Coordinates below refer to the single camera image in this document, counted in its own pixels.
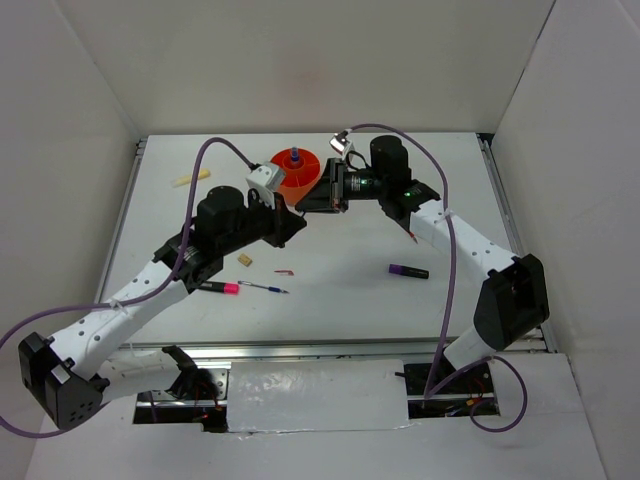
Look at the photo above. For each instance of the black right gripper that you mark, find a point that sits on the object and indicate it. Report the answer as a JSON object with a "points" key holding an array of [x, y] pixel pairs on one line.
{"points": [[328, 196]]}

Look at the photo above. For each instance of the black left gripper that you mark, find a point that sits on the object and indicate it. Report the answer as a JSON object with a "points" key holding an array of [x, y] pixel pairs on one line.
{"points": [[284, 223]]}

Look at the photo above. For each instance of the blue gel pen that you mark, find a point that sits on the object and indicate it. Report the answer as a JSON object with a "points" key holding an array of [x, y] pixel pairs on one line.
{"points": [[269, 288]]}

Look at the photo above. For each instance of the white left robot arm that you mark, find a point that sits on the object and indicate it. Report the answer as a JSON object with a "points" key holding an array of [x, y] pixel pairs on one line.
{"points": [[71, 373]]}

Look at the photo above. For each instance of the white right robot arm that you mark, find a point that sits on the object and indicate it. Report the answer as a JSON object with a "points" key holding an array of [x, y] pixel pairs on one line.
{"points": [[512, 297]]}

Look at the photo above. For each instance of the orange round organizer container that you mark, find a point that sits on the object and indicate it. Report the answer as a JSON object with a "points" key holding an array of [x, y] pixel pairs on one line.
{"points": [[299, 179]]}

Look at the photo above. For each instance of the small tan eraser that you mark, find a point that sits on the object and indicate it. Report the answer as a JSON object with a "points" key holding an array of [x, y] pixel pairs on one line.
{"points": [[244, 259]]}

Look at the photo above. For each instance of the pink highlighter marker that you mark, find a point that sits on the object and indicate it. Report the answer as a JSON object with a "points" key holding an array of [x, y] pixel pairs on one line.
{"points": [[220, 287]]}

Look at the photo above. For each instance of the yellow glue stick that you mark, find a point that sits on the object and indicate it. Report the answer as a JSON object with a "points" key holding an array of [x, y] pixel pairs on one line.
{"points": [[188, 179]]}

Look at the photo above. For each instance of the purple highlighter marker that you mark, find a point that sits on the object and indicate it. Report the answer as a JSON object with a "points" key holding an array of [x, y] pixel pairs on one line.
{"points": [[407, 271]]}

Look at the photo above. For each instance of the white foil-covered panel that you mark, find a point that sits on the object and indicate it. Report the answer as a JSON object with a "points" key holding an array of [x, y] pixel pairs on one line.
{"points": [[310, 396]]}

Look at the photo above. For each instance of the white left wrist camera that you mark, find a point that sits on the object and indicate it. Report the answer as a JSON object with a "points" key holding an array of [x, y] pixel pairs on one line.
{"points": [[266, 180]]}

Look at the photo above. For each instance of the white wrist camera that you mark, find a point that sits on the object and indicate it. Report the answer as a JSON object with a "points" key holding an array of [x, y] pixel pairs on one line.
{"points": [[266, 180], [341, 143]]}

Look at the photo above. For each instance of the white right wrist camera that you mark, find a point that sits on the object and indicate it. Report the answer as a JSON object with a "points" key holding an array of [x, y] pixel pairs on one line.
{"points": [[341, 143]]}

